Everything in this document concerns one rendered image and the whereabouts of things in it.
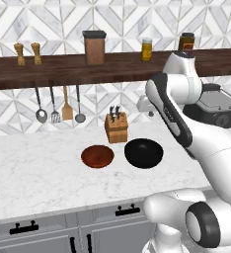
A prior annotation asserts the black cabinet door handle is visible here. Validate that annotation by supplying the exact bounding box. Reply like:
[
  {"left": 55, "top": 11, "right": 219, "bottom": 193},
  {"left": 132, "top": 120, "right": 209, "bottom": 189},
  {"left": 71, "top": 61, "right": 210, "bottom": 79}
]
[
  {"left": 85, "top": 233, "right": 94, "bottom": 253},
  {"left": 69, "top": 236, "right": 78, "bottom": 253}
]

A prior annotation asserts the black drawer handle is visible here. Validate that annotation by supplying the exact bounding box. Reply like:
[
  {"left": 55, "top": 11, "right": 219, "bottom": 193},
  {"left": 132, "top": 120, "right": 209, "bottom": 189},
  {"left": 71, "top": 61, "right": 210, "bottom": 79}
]
[
  {"left": 9, "top": 219, "right": 39, "bottom": 235},
  {"left": 115, "top": 203, "right": 141, "bottom": 217}
]

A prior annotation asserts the metal ladle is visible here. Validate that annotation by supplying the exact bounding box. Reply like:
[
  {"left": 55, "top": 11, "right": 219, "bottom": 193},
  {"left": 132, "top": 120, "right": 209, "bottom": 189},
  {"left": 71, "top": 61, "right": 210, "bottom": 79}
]
[{"left": 74, "top": 84, "right": 87, "bottom": 124}]

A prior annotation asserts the wooden knife block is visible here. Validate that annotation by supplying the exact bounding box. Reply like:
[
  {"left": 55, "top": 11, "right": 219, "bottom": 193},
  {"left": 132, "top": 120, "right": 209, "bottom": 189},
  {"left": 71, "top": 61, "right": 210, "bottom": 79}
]
[{"left": 104, "top": 112, "right": 129, "bottom": 144}]

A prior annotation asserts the dark brown jar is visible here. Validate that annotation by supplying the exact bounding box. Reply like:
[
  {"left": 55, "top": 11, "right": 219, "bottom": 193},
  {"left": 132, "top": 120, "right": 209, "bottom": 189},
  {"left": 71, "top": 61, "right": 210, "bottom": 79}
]
[{"left": 178, "top": 32, "right": 196, "bottom": 52}]

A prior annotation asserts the wooden spatula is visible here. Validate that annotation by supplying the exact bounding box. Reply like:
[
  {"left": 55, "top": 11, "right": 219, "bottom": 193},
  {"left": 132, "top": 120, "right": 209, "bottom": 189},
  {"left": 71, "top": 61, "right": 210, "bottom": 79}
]
[{"left": 61, "top": 85, "right": 74, "bottom": 122}]

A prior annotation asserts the grey cabinet door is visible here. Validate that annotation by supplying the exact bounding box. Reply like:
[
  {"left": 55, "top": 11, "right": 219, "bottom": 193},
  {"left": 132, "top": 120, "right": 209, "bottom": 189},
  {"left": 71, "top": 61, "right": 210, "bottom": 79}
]
[
  {"left": 79, "top": 216, "right": 156, "bottom": 253},
  {"left": 0, "top": 228, "right": 80, "bottom": 253}
]

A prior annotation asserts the black bowl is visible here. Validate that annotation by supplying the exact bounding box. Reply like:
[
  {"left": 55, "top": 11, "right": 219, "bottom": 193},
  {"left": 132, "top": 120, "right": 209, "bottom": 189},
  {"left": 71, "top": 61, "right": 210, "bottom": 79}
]
[{"left": 123, "top": 137, "right": 165, "bottom": 170}]

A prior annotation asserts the black and grey countertop appliance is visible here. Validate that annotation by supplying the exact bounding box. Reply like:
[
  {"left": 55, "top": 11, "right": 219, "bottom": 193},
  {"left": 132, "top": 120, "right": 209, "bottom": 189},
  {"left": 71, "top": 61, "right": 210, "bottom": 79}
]
[{"left": 182, "top": 82, "right": 231, "bottom": 129}]

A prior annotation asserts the grey drawer front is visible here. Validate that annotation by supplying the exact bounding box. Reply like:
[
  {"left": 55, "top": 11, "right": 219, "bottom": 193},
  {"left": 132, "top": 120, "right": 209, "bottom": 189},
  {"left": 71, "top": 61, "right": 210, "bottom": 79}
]
[
  {"left": 77, "top": 199, "right": 152, "bottom": 229},
  {"left": 0, "top": 211, "right": 80, "bottom": 245}
]

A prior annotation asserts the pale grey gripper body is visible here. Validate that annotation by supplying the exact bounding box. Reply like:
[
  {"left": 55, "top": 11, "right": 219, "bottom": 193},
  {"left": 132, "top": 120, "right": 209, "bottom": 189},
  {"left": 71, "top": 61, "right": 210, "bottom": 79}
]
[{"left": 135, "top": 94, "right": 155, "bottom": 115}]

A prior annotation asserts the metal slotted spatula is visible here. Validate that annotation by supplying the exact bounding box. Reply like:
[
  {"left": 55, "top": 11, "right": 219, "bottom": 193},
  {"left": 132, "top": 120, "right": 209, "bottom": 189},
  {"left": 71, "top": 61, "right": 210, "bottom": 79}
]
[{"left": 48, "top": 86, "right": 62, "bottom": 125}]

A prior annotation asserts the yellow jar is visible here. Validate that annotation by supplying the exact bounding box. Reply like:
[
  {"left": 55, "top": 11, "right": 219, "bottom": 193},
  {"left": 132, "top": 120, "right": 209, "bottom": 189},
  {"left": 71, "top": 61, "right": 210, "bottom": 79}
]
[{"left": 140, "top": 38, "right": 154, "bottom": 62}]

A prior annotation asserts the brown wooden bowl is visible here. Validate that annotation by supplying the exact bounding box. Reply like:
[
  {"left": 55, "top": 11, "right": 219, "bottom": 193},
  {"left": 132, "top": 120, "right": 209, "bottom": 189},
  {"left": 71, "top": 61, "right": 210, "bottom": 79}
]
[{"left": 80, "top": 144, "right": 116, "bottom": 169}]

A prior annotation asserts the dark wooden wall shelf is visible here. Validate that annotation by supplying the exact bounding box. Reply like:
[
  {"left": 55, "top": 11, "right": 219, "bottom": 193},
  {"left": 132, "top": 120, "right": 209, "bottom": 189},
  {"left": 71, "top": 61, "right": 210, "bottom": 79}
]
[{"left": 0, "top": 47, "right": 231, "bottom": 91}]

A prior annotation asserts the wooden pepper mill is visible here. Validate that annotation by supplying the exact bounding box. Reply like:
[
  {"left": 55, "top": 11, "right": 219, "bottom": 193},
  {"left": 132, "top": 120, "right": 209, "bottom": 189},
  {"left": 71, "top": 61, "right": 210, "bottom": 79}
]
[
  {"left": 13, "top": 42, "right": 27, "bottom": 66},
  {"left": 31, "top": 42, "right": 43, "bottom": 65}
]

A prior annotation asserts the metal hanging spoon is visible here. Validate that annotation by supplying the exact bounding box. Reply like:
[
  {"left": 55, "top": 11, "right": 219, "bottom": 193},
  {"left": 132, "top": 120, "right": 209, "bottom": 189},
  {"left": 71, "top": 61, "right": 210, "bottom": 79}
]
[{"left": 34, "top": 86, "right": 48, "bottom": 125}]

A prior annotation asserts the brown canister with black lid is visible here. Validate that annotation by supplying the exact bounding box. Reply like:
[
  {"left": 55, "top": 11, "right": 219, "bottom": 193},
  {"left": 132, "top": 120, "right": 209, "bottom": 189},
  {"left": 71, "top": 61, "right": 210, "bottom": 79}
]
[{"left": 82, "top": 30, "right": 108, "bottom": 66}]

